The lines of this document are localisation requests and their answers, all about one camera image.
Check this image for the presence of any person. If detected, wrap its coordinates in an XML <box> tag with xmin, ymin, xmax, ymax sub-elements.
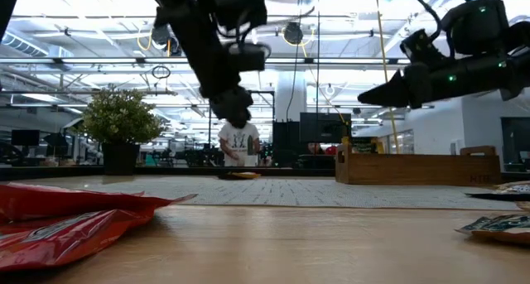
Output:
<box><xmin>218</xmin><ymin>109</ymin><xmax>262</xmax><ymax>168</ymax></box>

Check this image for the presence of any black camera gantry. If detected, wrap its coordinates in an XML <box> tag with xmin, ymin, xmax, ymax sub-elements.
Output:
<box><xmin>206</xmin><ymin>89</ymin><xmax>277</xmax><ymax>167</ymax></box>

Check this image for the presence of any black monitor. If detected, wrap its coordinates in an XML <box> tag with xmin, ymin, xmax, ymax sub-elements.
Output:
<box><xmin>298</xmin><ymin>112</ymin><xmax>353</xmax><ymax>145</ymax></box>

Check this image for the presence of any red strawberry tea packet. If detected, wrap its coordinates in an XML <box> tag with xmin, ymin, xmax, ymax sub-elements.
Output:
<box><xmin>0</xmin><ymin>209</ymin><xmax>155</xmax><ymax>273</ymax></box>
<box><xmin>0</xmin><ymin>181</ymin><xmax>199</xmax><ymax>225</ymax></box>

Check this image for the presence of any grey woven placemat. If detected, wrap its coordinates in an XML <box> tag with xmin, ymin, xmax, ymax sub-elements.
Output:
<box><xmin>24</xmin><ymin>175</ymin><xmax>522</xmax><ymax>212</ymax></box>

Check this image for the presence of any dark office chair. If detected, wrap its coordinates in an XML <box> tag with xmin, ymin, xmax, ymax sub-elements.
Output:
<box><xmin>43</xmin><ymin>132</ymin><xmax>70</xmax><ymax>159</ymax></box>

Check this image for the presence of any black cabinet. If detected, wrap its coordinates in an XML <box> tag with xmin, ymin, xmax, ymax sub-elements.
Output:
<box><xmin>272</xmin><ymin>121</ymin><xmax>301</xmax><ymax>168</ymax></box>

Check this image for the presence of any wooden tea box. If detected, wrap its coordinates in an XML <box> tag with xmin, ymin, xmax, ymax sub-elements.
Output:
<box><xmin>334</xmin><ymin>145</ymin><xmax>503</xmax><ymax>187</ymax></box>

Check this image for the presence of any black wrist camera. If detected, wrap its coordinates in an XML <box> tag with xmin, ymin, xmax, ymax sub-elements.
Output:
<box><xmin>225</xmin><ymin>41</ymin><xmax>272</xmax><ymax>73</ymax></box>
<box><xmin>399</xmin><ymin>28</ymin><xmax>446</xmax><ymax>68</ymax></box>

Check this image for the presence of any dark desk monitor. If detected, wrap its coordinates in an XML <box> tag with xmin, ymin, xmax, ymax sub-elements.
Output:
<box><xmin>11</xmin><ymin>129</ymin><xmax>41</xmax><ymax>147</ymax></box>

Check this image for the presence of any long light strip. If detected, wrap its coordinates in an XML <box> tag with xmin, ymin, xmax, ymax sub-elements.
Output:
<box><xmin>0</xmin><ymin>56</ymin><xmax>530</xmax><ymax>66</ymax></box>

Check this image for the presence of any green potted plant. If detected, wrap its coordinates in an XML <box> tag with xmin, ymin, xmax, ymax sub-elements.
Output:
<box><xmin>80</xmin><ymin>89</ymin><xmax>166</xmax><ymax>176</ymax></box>

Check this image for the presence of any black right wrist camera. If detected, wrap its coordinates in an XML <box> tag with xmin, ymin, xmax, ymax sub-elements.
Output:
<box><xmin>399</xmin><ymin>28</ymin><xmax>446</xmax><ymax>68</ymax></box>

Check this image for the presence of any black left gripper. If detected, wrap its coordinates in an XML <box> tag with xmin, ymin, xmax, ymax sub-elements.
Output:
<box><xmin>177</xmin><ymin>14</ymin><xmax>254</xmax><ymax>122</ymax></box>

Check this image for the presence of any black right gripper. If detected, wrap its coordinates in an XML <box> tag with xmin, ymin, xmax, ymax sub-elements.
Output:
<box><xmin>358</xmin><ymin>54</ymin><xmax>508</xmax><ymax>110</ymax></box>

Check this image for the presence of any thin black hanging cable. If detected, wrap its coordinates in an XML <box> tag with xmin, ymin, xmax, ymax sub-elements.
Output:
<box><xmin>285</xmin><ymin>10</ymin><xmax>303</xmax><ymax>123</ymax></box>

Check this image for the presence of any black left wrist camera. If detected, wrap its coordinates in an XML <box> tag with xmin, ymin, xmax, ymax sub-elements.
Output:
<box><xmin>225</xmin><ymin>41</ymin><xmax>272</xmax><ymax>73</ymax></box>

